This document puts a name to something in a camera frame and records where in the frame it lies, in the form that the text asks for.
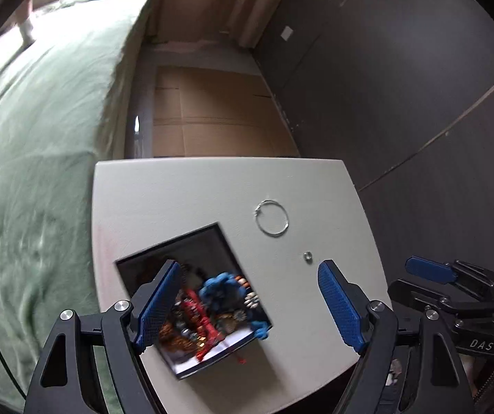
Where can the black jewelry box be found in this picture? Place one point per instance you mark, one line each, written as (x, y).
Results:
(217, 310)

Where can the silver ring hoop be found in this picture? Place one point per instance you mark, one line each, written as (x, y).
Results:
(271, 218)

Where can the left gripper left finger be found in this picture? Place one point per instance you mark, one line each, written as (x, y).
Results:
(151, 304)

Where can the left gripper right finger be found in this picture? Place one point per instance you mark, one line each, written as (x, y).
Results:
(347, 305)

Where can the pink curtain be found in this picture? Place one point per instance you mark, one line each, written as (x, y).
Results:
(243, 21)

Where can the brown cardboard sheet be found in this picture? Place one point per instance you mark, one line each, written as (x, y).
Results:
(203, 112)

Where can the white bed mattress side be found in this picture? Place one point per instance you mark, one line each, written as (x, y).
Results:
(111, 130)

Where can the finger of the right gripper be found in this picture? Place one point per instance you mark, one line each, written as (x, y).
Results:
(430, 270)

